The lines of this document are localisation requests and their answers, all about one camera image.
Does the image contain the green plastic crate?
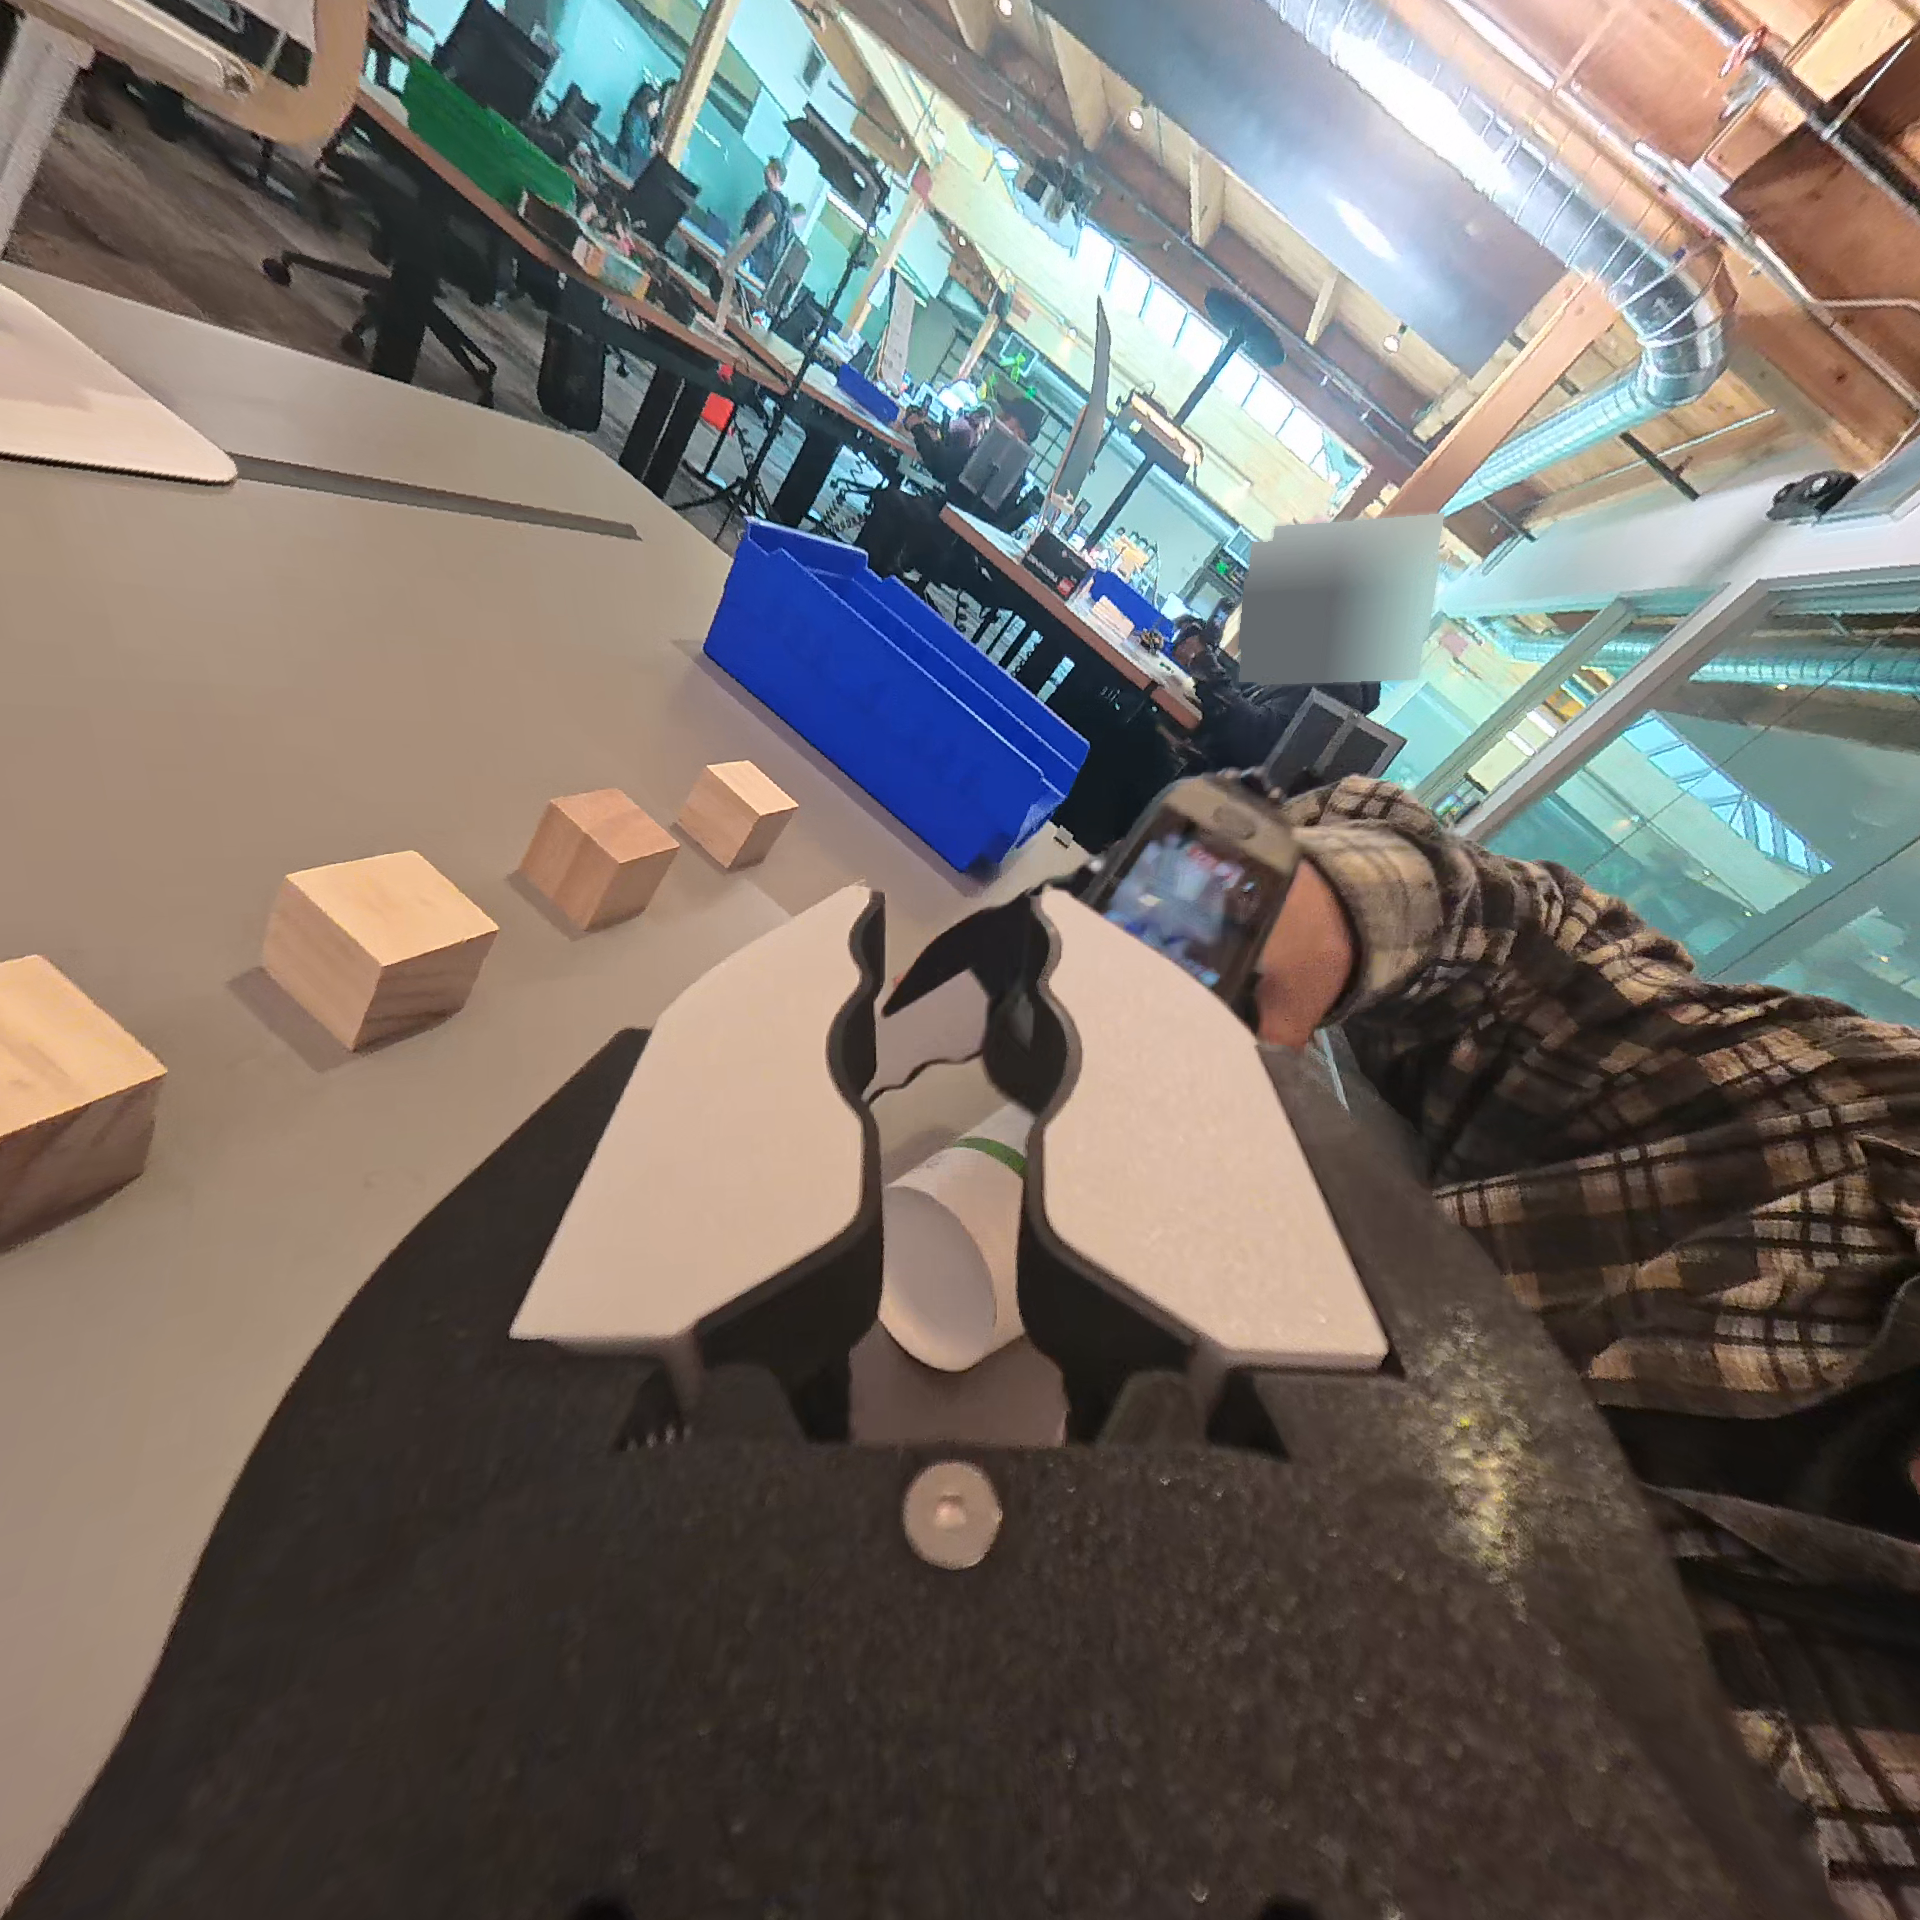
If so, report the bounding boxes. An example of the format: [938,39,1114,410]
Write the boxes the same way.
[401,63,578,212]

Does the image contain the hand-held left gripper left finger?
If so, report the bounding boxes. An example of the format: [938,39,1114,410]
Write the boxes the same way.
[511,886,889,1370]

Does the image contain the blue plastic bin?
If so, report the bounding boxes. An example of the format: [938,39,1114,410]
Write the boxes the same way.
[701,516,1094,876]

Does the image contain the person's right hand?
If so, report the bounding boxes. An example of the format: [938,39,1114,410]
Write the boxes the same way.
[1257,862,1366,1050]

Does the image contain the wooden office table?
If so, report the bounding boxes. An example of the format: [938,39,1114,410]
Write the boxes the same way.
[351,83,924,502]

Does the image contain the wooden cube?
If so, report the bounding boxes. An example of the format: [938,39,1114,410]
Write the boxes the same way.
[0,953,168,1246]
[517,788,680,933]
[263,850,501,1050]
[677,761,801,870]

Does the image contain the silver ventilation duct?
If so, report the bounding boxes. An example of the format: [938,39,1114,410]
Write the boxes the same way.
[1275,0,1732,502]

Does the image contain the person's right forearm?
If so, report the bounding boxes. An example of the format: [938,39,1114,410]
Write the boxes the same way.
[1288,777,1920,1420]

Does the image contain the white paper cup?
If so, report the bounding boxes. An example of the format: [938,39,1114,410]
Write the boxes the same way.
[880,1103,1040,1375]

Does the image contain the black camera tripod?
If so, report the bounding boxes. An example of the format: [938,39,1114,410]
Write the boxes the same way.
[682,178,890,520]

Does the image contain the person's plaid shirt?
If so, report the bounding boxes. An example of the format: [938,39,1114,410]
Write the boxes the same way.
[1634,1476,1920,1920]

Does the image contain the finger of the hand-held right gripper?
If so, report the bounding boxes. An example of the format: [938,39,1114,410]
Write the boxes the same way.
[866,990,1000,1108]
[880,896,1052,1012]

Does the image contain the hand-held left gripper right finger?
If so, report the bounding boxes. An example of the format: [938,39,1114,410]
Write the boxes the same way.
[1020,887,1389,1370]

